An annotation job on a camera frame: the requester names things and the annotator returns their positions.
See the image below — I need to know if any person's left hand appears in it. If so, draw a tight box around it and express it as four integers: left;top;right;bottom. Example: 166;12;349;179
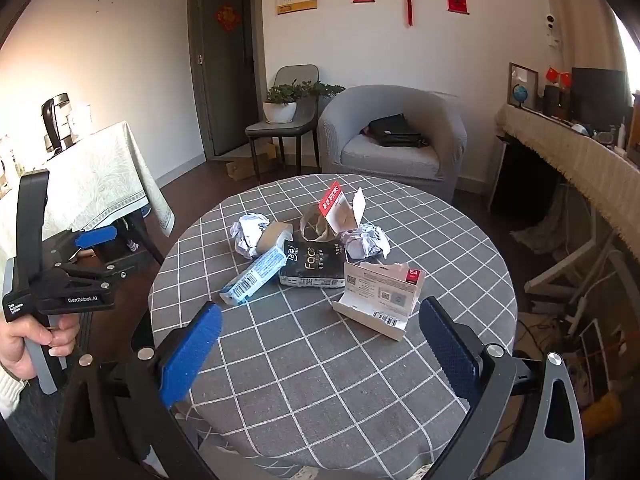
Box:
0;311;82;382

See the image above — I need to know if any yellow bag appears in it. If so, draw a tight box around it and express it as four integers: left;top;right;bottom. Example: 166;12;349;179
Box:
580;391;623;436

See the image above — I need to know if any cardboard box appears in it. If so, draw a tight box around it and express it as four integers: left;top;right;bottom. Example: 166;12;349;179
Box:
226;141;279;181

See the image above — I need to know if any beige fringed cloth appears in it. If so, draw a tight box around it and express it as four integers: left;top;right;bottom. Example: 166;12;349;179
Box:
495;104;640;256

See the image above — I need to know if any black monitor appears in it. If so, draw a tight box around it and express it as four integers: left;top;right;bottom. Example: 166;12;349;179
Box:
571;67;628;131

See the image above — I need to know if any brown tape roll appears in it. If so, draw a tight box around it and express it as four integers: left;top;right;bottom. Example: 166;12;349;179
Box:
255;222;294;258

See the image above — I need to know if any blue white toothpaste box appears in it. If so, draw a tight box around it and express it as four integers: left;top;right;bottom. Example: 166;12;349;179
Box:
221;246;283;306

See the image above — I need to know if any framed picture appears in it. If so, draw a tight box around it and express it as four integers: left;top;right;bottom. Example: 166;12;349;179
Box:
507;62;540;111

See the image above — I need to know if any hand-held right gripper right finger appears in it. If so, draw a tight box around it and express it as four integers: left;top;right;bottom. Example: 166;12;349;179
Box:
418;296;587;480

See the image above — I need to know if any white patterned tablecloth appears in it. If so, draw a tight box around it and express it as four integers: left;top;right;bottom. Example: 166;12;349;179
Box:
0;121;176;261

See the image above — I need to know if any black tissue packet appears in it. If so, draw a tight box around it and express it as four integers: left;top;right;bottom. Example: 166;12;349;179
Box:
278;240;348;288

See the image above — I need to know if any grey checked tablecloth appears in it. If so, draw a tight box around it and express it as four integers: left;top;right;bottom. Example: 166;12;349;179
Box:
131;174;518;480

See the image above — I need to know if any grey door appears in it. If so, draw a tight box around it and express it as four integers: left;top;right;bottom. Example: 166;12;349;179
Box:
197;0;253;158

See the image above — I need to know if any white box red flap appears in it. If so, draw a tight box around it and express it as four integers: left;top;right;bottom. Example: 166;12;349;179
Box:
332;260;426;342

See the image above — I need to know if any red white torn carton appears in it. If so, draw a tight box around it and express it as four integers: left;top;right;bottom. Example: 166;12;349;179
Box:
318;180;368;233

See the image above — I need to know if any dark table leg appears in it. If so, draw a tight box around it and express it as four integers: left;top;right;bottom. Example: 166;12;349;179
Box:
127;212;165;266

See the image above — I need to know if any grey armchair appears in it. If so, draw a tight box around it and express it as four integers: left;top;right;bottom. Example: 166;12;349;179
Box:
318;85;468;203

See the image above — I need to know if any black bag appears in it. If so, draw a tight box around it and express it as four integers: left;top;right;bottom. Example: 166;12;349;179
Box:
367;113;428;148

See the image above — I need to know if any person's left forearm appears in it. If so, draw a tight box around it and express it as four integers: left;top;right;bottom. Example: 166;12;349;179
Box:
0;365;27;418

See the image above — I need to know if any white paper ball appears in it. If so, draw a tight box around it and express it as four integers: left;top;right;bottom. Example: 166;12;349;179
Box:
231;213;271;260
340;223;392;261

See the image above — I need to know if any grey dining chair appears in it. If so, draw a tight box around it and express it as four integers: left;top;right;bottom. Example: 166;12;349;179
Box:
244;64;321;183

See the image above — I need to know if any black kettle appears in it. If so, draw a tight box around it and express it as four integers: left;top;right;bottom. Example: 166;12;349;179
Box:
41;93;73;153

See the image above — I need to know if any white desk frame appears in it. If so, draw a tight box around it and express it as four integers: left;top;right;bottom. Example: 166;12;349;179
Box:
524;220;618;293

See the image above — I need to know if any potted plant white pot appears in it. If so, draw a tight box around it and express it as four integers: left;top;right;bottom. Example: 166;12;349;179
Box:
262;80;347;125

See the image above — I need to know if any white wall camera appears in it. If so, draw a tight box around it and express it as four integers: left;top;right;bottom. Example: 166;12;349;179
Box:
544;11;562;48

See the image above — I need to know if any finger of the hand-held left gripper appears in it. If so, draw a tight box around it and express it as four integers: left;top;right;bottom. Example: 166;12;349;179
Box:
36;256;139;306
50;225;119;261

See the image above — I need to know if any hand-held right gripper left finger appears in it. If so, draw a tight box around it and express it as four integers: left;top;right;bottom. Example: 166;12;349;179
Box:
55;301;223;480

